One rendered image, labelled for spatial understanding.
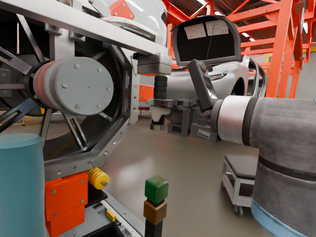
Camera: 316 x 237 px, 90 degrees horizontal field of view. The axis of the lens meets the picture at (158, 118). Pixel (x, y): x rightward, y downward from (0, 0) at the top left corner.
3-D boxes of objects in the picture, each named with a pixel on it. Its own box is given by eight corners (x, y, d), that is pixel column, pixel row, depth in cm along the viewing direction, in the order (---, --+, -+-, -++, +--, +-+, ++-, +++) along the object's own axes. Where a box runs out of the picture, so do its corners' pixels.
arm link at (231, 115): (246, 95, 25) (259, 97, 32) (216, 93, 28) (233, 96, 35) (238, 149, 26) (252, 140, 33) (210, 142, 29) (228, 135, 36)
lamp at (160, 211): (154, 208, 38) (155, 193, 38) (167, 217, 36) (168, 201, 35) (142, 216, 36) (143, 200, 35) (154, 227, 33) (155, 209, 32)
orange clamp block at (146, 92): (127, 99, 70) (143, 100, 76) (139, 101, 65) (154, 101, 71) (128, 83, 69) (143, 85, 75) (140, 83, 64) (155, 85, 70)
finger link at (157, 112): (138, 119, 43) (167, 125, 38) (139, 98, 42) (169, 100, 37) (145, 118, 45) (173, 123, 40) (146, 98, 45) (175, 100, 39)
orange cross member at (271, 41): (202, 60, 620) (203, 50, 615) (286, 52, 449) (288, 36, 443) (201, 60, 612) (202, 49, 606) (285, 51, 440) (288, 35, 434)
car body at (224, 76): (221, 103, 735) (226, 68, 712) (269, 107, 611) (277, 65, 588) (142, 101, 372) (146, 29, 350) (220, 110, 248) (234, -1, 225)
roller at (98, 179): (81, 162, 79) (81, 152, 78) (112, 189, 59) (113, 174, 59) (68, 166, 75) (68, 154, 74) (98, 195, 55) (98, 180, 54)
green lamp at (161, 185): (155, 189, 38) (156, 173, 37) (168, 197, 35) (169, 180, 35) (143, 196, 35) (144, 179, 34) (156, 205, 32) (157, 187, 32)
